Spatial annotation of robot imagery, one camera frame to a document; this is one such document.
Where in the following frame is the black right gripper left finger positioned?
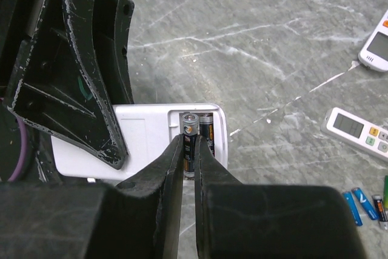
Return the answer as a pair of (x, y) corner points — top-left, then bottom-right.
(1, 135), (184, 258)

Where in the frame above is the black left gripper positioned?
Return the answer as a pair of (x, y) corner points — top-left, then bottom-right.
(1, 0), (134, 169)

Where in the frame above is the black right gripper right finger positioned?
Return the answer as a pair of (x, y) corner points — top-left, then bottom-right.
(195, 136), (367, 258)

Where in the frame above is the white remote control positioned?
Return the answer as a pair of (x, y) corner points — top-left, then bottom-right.
(51, 103), (228, 182)

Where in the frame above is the black orange battery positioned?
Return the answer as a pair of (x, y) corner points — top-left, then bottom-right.
(182, 113), (199, 179)

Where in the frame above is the small white button remote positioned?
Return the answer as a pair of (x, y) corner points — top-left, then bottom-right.
(321, 107), (387, 162)

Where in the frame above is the white remote with screen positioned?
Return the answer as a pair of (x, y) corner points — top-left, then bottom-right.
(358, 11), (388, 73)

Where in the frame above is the blue battery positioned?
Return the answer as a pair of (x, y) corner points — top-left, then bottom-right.
(352, 187), (378, 220)
(343, 192), (363, 227)

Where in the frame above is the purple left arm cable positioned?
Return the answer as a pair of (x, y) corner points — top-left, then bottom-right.
(7, 116), (31, 183)

